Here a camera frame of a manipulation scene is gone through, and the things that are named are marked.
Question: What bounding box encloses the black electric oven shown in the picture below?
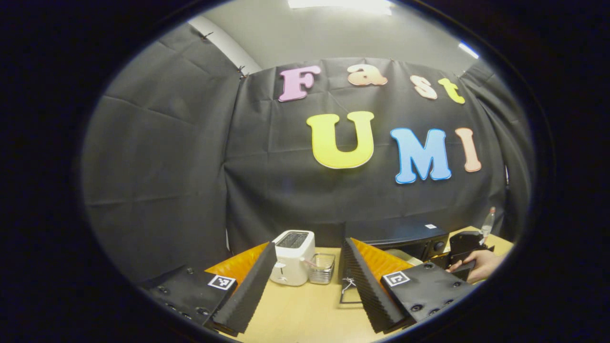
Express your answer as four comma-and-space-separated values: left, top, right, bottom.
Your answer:
339, 217, 450, 306

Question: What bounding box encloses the metal wire basket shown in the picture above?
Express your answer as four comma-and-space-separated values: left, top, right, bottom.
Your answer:
307, 252, 336, 285

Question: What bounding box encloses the black backdrop cloth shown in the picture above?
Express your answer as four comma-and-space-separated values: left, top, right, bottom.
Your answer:
81, 23, 535, 287

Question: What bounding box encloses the cream food tray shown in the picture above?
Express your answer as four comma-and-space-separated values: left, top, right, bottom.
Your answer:
386, 248, 423, 266

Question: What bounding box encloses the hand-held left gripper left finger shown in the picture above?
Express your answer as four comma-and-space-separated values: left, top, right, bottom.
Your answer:
142, 241, 278, 334

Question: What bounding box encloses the ceiling light panel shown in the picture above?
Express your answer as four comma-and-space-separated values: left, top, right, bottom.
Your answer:
287, 0, 394, 15

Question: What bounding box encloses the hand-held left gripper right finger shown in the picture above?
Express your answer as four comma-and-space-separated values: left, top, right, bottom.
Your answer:
337, 237, 478, 334

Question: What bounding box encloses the clear plastic water bottle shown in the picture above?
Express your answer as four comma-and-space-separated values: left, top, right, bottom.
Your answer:
481, 206, 497, 240

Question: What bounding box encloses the white toaster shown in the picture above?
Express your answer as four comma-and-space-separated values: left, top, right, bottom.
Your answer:
269, 230, 316, 287

